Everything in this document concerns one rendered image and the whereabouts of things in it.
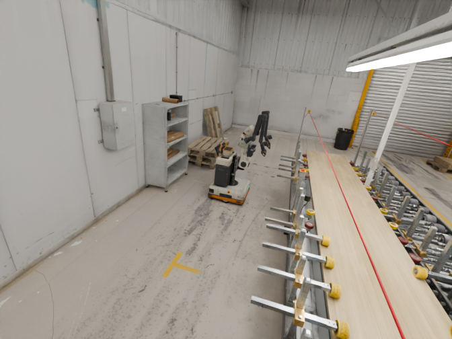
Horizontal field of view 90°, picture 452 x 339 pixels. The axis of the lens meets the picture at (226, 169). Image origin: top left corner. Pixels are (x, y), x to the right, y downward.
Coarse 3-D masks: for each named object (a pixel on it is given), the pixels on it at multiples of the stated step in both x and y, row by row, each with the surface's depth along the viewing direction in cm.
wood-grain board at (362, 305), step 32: (320, 160) 394; (320, 192) 278; (352, 192) 286; (320, 224) 215; (352, 224) 220; (384, 224) 226; (352, 256) 179; (384, 256) 182; (352, 288) 151; (416, 288) 156; (352, 320) 130; (384, 320) 132; (416, 320) 133; (448, 320) 135
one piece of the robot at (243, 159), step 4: (244, 136) 369; (240, 140) 373; (240, 144) 381; (248, 144) 373; (244, 148) 382; (244, 152) 386; (244, 156) 384; (240, 160) 388; (244, 160) 386; (248, 160) 389; (240, 164) 391; (244, 164) 388; (244, 168) 391
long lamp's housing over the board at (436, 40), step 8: (448, 32) 91; (424, 40) 107; (432, 40) 99; (440, 40) 93; (448, 40) 87; (400, 48) 131; (408, 48) 119; (416, 48) 110; (424, 48) 103; (376, 56) 170; (384, 56) 151; (392, 56) 138; (352, 64) 239; (360, 64) 208
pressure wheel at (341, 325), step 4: (336, 320) 122; (340, 320) 122; (336, 324) 122; (340, 324) 119; (344, 324) 119; (340, 328) 117; (344, 328) 117; (348, 328) 117; (336, 332) 120; (340, 332) 117; (344, 332) 117; (348, 332) 116; (336, 336) 119; (340, 336) 117; (344, 336) 116; (348, 336) 116
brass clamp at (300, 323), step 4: (296, 300) 131; (296, 304) 128; (296, 308) 126; (300, 308) 126; (296, 312) 124; (300, 312) 124; (304, 312) 124; (296, 316) 122; (304, 316) 122; (296, 320) 120; (300, 320) 120; (304, 320) 120; (296, 324) 122; (300, 324) 121
